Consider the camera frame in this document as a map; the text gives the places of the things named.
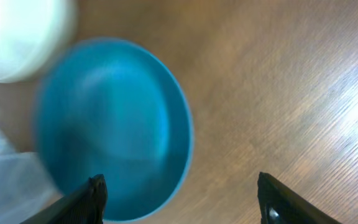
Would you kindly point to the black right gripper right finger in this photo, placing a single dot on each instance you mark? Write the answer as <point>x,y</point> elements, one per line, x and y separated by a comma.
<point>280,205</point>

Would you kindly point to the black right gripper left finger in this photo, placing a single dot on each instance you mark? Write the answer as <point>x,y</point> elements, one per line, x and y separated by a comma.
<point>84,206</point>

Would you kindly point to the blue plate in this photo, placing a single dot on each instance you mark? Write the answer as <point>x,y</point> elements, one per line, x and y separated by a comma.
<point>110,107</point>

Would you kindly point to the cream plate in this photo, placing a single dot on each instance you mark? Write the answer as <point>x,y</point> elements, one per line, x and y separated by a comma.
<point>32,34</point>

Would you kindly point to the clear plastic storage container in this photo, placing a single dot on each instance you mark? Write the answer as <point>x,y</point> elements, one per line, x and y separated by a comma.
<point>25,187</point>

